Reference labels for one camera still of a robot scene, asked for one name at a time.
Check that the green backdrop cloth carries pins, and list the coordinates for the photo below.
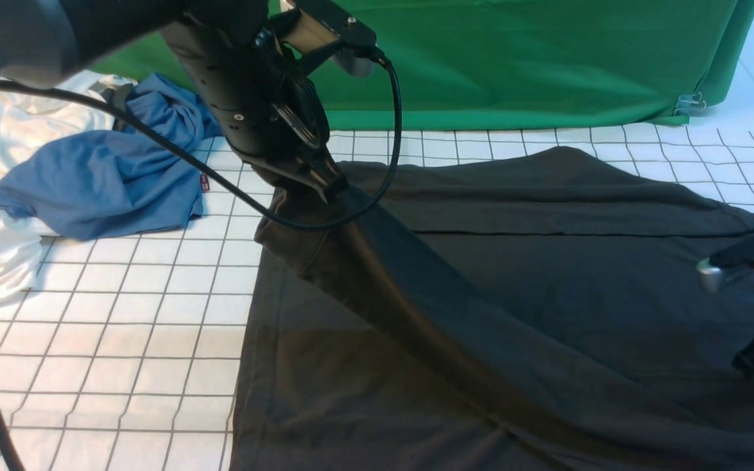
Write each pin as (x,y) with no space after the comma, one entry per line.
(505,65)

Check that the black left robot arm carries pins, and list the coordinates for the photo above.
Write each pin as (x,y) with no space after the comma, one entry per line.
(43,43)

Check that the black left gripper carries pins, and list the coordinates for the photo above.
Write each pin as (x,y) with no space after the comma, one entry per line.
(237,82)

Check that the white crumpled garment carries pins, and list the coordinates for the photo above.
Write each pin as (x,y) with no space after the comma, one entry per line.
(58,171)

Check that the gray long-sleeve top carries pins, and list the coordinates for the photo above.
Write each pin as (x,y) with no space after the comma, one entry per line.
(536,313)

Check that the silver binder clip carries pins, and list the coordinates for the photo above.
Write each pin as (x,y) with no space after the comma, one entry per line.
(690,105)

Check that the white grid tablecloth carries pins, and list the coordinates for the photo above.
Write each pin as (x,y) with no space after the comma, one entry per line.
(125,357)

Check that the blue crumpled shirt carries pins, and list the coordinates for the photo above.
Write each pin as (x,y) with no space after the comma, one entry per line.
(166,191)

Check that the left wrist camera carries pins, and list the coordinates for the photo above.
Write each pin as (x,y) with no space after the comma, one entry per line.
(323,31)

